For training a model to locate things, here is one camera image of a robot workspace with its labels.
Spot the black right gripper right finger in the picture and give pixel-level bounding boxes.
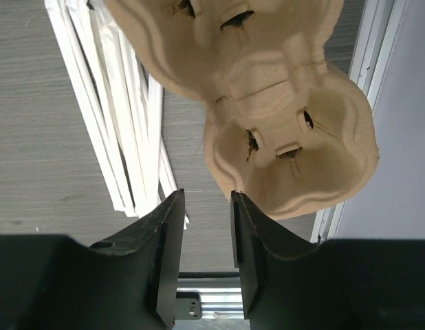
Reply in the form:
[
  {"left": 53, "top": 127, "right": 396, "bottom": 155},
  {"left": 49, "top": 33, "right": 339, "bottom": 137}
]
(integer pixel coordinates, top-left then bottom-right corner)
[{"left": 230, "top": 192, "right": 425, "bottom": 329}]

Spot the aluminium frame rail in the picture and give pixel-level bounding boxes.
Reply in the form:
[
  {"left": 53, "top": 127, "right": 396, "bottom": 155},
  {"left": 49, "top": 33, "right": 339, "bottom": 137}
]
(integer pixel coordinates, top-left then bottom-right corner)
[{"left": 310, "top": 0, "right": 408, "bottom": 243}]

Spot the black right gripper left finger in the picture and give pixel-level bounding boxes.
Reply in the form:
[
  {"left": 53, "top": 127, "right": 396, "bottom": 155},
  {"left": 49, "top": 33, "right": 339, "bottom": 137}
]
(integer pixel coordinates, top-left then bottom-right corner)
[{"left": 0, "top": 190, "right": 185, "bottom": 329}]

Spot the brown pulp cup carrier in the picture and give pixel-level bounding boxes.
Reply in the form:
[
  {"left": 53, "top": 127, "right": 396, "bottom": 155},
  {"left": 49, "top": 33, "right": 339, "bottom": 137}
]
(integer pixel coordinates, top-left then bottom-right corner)
[{"left": 107, "top": 1, "right": 379, "bottom": 220}]

